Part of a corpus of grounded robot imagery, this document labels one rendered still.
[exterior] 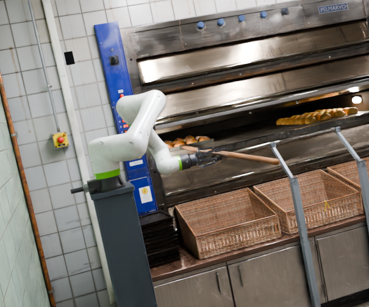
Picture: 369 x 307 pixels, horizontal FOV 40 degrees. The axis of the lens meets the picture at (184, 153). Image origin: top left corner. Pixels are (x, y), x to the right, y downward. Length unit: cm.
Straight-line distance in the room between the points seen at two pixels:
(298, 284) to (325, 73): 157
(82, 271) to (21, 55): 148
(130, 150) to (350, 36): 228
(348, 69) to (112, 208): 232
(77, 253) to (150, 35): 155
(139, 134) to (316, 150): 187
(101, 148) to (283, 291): 157
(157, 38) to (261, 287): 178
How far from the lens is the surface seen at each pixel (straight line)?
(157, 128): 333
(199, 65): 357
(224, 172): 361
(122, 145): 233
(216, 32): 367
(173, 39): 358
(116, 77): 342
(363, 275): 360
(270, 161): 236
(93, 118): 342
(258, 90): 370
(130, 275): 247
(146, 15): 355
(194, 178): 355
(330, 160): 397
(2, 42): 347
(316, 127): 390
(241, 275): 318
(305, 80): 387
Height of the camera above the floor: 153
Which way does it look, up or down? 6 degrees down
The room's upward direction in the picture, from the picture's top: 12 degrees counter-clockwise
